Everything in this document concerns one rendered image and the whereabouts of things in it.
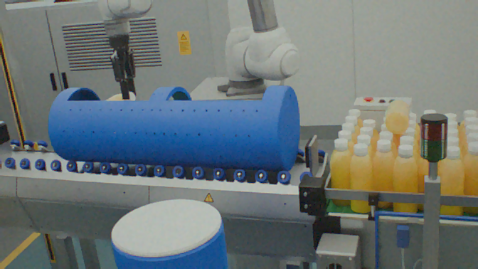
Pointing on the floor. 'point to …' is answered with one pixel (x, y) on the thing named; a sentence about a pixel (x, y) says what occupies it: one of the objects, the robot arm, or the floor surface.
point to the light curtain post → (20, 107)
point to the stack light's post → (431, 223)
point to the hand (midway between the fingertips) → (128, 89)
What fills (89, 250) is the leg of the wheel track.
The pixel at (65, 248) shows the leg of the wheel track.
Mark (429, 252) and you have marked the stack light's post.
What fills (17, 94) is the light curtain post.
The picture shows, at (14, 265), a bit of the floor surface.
